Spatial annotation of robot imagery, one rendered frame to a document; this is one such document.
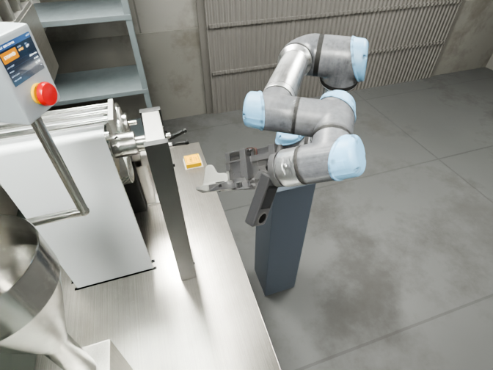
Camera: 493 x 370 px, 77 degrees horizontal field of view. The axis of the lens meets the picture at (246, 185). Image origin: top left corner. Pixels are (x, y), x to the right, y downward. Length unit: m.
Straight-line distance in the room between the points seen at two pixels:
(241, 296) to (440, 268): 1.72
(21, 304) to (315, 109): 0.52
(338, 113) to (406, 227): 2.08
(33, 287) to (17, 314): 0.03
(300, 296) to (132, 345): 1.26
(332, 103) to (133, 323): 0.82
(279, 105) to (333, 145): 0.14
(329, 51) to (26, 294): 0.85
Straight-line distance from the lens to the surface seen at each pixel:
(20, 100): 0.47
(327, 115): 0.61
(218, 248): 1.13
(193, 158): 1.46
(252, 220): 0.64
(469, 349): 2.28
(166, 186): 0.76
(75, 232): 0.96
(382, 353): 2.06
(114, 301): 1.11
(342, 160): 0.54
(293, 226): 1.55
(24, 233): 0.51
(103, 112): 0.80
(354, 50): 0.96
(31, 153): 0.80
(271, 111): 0.62
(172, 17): 3.24
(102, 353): 0.74
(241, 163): 0.64
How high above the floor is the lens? 1.82
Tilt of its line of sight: 43 degrees down
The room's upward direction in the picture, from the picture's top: straight up
